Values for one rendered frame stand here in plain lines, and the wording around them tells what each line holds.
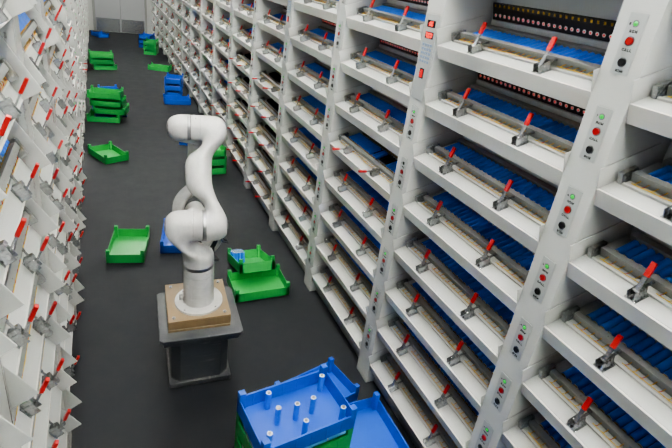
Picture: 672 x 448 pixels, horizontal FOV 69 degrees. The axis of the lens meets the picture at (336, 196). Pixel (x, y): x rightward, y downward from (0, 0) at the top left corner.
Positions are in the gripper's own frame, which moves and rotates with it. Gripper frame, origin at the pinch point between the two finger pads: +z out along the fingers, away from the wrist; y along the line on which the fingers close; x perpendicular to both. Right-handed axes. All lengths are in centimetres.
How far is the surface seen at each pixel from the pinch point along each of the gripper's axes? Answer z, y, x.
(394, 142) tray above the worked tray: 26, -76, -27
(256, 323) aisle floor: 1, 41, -43
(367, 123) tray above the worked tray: 4, -74, -33
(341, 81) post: -29, -82, -37
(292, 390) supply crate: 70, 3, 4
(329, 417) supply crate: 84, 0, 0
